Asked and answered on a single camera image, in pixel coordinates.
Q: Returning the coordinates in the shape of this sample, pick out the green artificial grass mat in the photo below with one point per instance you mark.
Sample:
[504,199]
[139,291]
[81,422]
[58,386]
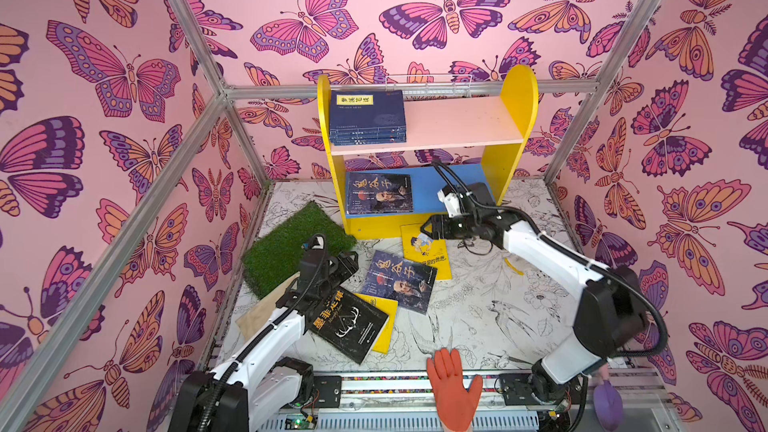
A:
[275,257]

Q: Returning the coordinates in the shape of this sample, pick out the beige cloth glove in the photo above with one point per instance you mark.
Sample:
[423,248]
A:
[250,323]

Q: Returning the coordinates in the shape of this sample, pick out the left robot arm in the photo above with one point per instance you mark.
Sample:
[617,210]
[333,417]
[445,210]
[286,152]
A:
[260,379]

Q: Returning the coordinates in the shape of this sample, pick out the green circuit board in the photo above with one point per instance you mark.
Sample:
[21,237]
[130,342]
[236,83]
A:
[300,422]

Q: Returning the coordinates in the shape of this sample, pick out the thin yellow book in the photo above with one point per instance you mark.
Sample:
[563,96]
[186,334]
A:
[390,308]

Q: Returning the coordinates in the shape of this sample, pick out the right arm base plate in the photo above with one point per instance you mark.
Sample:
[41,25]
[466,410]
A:
[534,389]

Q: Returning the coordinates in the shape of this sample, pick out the dark purple cover book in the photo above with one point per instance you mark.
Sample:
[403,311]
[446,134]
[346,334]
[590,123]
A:
[378,193]

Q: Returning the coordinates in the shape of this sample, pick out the purple plastic scoop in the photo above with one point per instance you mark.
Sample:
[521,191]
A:
[607,402]

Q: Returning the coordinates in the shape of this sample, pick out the black book yellow title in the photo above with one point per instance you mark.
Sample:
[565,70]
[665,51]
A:
[347,323]

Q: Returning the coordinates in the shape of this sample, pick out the navy book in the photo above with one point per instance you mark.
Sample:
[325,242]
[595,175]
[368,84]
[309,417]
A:
[346,138]
[365,110]
[364,132]
[369,142]

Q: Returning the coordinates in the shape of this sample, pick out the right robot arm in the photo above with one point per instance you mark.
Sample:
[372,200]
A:
[613,319]

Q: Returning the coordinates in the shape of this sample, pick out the aluminium rail base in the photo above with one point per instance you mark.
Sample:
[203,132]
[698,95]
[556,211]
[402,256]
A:
[403,401]

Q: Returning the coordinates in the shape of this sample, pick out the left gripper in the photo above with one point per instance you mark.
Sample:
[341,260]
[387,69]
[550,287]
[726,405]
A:
[341,264]

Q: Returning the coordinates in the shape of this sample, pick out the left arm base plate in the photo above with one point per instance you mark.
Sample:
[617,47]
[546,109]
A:
[322,392]

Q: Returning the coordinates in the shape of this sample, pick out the red rubber glove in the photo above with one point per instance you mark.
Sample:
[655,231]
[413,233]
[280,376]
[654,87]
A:
[456,404]

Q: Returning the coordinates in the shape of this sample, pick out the yellow cartoon cover book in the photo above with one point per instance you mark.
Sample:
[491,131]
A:
[418,247]

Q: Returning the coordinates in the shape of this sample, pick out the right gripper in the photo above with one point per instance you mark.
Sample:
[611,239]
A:
[442,226]

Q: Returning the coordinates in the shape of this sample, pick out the yellow pink blue bookshelf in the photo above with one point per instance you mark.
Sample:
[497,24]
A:
[480,139]

